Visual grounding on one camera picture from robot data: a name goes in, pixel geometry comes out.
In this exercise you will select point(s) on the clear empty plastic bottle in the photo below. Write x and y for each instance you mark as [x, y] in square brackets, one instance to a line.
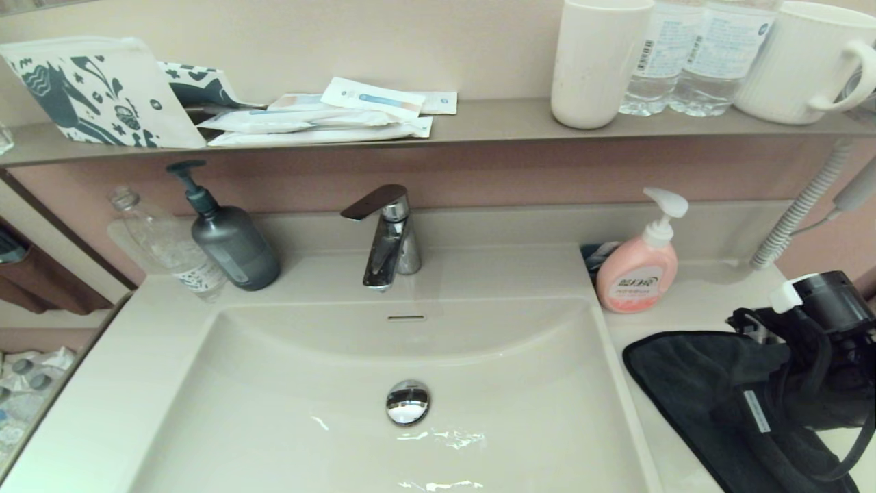
[163, 246]

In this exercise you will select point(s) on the large white teal print pouch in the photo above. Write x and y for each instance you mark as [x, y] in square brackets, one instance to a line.
[102, 94]

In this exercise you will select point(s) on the grey blue object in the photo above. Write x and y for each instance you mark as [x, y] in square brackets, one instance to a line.
[10, 246]

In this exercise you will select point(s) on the white ceramic sink basin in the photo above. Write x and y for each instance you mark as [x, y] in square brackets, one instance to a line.
[308, 411]

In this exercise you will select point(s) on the white plain tumbler cup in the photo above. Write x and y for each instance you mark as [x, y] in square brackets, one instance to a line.
[597, 68]

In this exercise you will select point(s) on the white ribbed mug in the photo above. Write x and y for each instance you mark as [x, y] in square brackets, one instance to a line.
[790, 68]

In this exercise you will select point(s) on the grey wall shelf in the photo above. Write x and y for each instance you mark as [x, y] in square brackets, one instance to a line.
[493, 118]

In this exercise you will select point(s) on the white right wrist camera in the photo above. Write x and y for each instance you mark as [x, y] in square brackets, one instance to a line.
[786, 296]

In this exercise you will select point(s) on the dark grey microfibre cloth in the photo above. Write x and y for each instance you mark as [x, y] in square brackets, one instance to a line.
[684, 383]

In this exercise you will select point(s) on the small white square packet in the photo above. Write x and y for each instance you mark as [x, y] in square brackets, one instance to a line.
[441, 103]

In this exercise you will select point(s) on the chrome drain stopper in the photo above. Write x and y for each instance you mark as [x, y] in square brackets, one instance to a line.
[408, 404]

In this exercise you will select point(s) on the grey pump dispenser bottle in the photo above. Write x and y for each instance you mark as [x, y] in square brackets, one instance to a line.
[234, 250]

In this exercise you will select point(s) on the white packet with blue toothbrush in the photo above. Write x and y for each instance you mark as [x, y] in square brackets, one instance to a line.
[371, 99]

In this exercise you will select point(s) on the pink hand soap pump bottle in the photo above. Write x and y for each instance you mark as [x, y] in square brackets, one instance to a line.
[635, 274]

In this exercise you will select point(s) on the long white plastic packet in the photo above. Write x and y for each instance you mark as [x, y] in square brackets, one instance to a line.
[286, 120]

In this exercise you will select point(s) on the clear water bottle white label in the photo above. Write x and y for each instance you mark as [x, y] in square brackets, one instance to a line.
[662, 55]
[722, 61]

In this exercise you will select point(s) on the white packet with peach print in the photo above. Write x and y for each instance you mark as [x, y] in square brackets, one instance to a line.
[295, 102]

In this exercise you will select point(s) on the chrome sink faucet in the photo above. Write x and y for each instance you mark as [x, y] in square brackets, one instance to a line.
[387, 260]

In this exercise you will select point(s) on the plastic wrapped bottle pack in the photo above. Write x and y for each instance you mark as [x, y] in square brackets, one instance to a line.
[31, 383]

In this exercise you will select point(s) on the small white teal print pouch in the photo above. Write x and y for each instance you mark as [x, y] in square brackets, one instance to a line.
[202, 87]

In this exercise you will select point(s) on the small dark packet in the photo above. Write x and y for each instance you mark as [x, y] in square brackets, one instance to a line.
[597, 257]

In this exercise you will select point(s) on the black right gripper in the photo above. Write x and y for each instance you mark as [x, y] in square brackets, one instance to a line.
[787, 397]

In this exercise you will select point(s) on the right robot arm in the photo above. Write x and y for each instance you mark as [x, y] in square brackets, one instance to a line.
[835, 301]

